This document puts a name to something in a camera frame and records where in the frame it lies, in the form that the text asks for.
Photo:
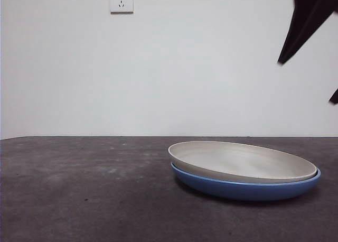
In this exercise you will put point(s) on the white round plate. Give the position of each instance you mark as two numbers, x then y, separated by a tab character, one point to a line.
237	160

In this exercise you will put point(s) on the white wall power socket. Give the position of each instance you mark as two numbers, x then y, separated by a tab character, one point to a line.
121	1

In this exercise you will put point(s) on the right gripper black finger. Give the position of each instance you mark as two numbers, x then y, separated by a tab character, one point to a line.
334	97
303	22

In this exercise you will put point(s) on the blue round plate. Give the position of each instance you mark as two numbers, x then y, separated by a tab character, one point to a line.
237	192

